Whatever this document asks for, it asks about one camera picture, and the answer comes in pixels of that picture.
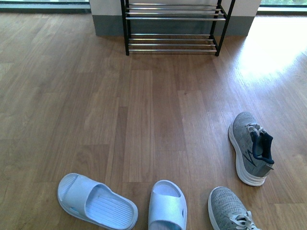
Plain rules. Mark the grey knit sneaker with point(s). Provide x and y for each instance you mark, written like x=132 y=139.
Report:
x=227 y=212
x=252 y=145

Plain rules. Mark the white slide slipper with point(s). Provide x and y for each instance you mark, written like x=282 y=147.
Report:
x=96 y=203
x=167 y=208

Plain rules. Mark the black metal shoe rack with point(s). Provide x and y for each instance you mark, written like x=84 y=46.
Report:
x=174 y=26

